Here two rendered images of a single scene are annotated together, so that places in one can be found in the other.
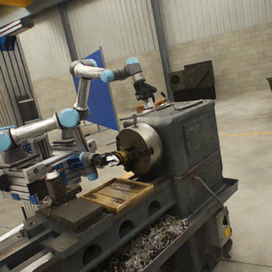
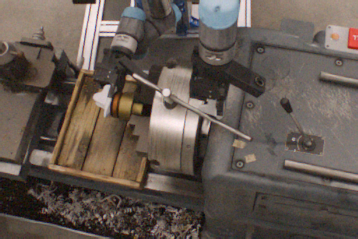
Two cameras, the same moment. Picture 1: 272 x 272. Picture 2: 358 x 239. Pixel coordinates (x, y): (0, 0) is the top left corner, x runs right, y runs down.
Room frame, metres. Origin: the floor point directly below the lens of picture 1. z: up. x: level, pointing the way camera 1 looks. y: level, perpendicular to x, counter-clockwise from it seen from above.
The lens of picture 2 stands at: (1.41, -0.54, 2.46)
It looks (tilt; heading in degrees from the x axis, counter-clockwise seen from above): 63 degrees down; 60
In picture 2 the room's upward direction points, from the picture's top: 6 degrees counter-clockwise
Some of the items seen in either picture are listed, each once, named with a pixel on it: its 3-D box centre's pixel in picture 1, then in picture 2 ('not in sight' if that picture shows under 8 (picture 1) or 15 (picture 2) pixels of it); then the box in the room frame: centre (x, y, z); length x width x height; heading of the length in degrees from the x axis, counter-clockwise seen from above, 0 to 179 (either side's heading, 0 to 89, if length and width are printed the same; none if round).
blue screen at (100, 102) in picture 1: (91, 95); not in sight; (8.53, 1.22, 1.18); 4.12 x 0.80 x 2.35; 22
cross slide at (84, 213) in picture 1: (66, 208); (15, 96); (1.30, 0.45, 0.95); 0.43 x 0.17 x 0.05; 43
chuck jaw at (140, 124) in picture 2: (139, 153); (145, 139); (1.56, 0.02, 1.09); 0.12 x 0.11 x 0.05; 43
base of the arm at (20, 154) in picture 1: (14, 152); not in sight; (1.77, 0.85, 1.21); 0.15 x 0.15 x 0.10
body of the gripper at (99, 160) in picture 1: (100, 160); (113, 69); (1.60, 0.26, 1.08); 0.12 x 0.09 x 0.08; 42
